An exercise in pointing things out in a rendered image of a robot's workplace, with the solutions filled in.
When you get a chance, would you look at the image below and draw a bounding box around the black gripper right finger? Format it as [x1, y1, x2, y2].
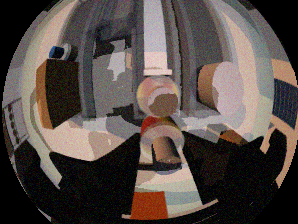
[181, 131, 265, 205]

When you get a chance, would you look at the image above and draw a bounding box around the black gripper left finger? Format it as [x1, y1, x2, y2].
[49, 133, 141, 214]

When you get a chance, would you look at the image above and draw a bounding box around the black flat bar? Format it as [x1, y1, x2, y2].
[137, 164, 153, 171]

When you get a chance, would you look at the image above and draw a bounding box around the grey jar with blue lid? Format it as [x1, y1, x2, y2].
[48, 43, 80, 63]

